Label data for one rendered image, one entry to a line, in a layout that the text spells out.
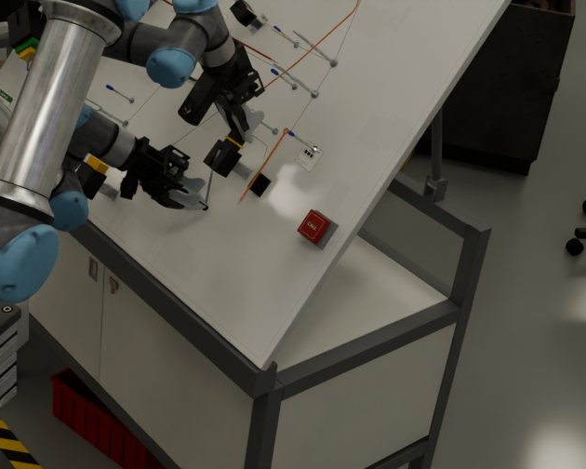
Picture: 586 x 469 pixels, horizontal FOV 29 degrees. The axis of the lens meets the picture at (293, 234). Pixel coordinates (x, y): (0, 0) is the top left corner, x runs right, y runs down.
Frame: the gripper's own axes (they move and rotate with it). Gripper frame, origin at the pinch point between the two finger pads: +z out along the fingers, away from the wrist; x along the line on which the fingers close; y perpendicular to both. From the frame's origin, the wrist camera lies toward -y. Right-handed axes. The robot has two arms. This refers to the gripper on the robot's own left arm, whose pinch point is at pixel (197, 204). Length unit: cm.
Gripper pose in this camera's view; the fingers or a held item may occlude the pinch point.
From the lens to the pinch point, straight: 225.7
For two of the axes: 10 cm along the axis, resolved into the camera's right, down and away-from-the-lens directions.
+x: 1.4, -8.4, 5.3
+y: 6.9, -3.0, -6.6
